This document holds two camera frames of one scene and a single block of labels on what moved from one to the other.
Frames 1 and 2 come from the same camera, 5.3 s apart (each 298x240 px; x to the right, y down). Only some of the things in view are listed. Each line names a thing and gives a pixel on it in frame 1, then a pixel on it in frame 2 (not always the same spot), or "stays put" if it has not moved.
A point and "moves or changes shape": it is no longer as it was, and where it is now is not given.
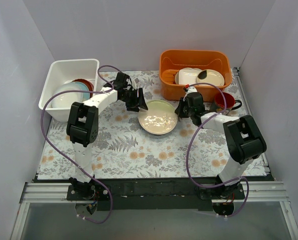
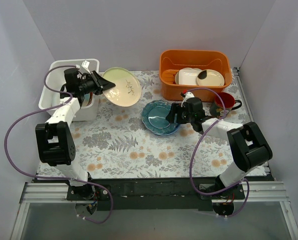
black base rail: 177,194 stays put
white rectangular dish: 187,76 stays put
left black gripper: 134,99 to 97,83
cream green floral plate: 160,118 moves or changes shape
